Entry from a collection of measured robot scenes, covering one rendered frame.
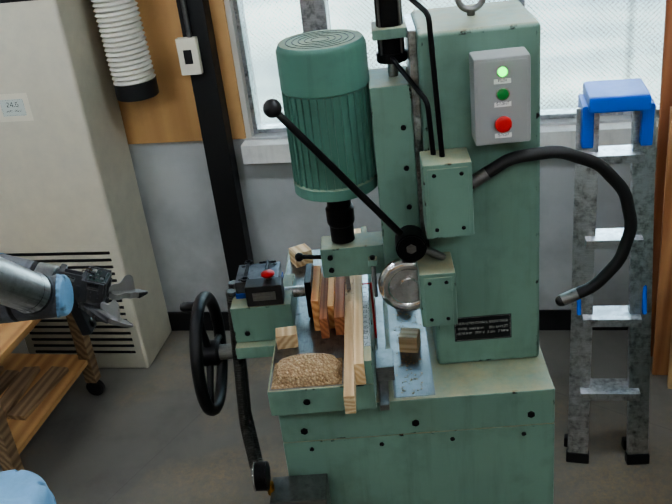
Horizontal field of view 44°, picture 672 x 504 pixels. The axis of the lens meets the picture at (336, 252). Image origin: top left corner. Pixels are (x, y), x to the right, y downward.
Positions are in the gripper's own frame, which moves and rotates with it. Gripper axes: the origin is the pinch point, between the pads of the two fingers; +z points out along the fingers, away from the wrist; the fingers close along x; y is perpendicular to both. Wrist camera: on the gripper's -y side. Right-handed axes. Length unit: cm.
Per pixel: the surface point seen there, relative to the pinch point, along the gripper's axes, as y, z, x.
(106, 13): 35, -44, 120
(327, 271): 25.9, 38.9, -8.3
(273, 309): 15.2, 29.5, -11.1
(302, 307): 12.4, 36.2, -2.9
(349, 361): 20, 45, -32
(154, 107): 0, -26, 136
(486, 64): 80, 55, -22
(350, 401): 19, 46, -43
